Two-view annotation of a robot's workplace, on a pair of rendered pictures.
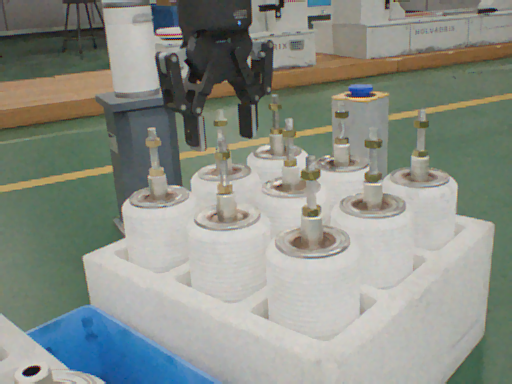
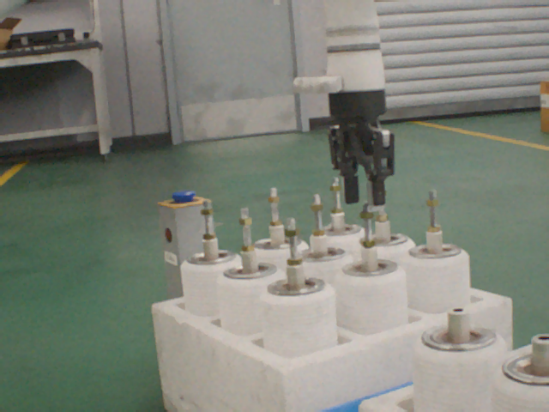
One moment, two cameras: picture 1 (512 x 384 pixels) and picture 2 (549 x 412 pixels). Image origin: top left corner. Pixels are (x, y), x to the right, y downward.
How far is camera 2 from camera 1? 1.19 m
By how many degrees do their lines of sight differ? 70
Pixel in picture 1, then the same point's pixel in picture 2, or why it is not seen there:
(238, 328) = not seen: hidden behind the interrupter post
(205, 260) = (398, 297)
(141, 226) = (328, 305)
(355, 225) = (406, 248)
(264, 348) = (473, 319)
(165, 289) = (385, 337)
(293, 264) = (461, 257)
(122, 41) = not seen: outside the picture
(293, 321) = (463, 300)
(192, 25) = (378, 111)
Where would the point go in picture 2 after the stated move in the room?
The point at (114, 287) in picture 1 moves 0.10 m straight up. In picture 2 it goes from (328, 376) to (323, 298)
